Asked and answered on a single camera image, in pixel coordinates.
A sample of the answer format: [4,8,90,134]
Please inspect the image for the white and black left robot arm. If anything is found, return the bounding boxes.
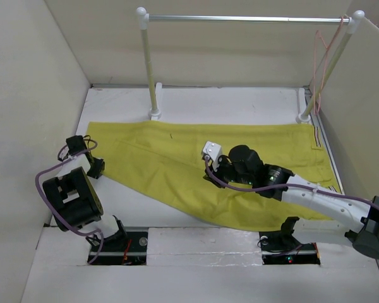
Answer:
[36,135,128,251]

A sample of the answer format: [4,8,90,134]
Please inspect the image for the white and silver clothes rack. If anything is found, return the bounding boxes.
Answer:
[135,7,365,124]

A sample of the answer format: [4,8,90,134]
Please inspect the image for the pink wire hanger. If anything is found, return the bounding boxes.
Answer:
[311,15,349,116]

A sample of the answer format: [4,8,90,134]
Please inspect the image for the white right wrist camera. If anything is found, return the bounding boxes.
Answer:
[201,141,223,163]

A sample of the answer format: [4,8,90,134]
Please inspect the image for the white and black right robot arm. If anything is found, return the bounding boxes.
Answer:
[201,141,379,260]

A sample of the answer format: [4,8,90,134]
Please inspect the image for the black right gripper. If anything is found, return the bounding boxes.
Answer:
[202,155,254,188]

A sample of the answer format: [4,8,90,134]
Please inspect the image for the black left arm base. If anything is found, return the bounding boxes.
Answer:
[87,229,148,266]

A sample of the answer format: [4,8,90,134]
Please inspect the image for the yellow trousers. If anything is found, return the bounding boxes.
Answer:
[87,121,339,232]

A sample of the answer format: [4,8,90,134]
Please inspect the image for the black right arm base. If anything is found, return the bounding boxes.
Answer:
[257,232,321,265]

